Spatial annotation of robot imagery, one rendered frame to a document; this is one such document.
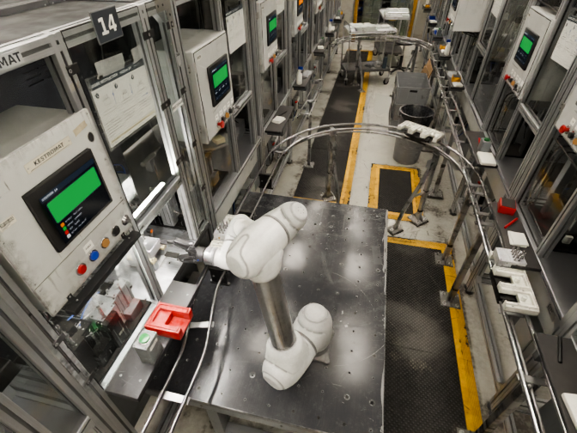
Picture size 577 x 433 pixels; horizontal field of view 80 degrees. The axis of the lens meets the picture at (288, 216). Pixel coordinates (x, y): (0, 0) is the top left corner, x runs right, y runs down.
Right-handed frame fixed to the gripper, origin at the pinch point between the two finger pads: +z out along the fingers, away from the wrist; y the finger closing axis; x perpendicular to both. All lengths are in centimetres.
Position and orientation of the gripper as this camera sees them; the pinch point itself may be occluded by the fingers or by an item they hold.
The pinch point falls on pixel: (168, 248)
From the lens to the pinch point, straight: 183.2
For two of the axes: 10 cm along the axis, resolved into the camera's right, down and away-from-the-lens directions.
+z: -9.7, -1.4, 1.8
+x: -2.3, 6.3, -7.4
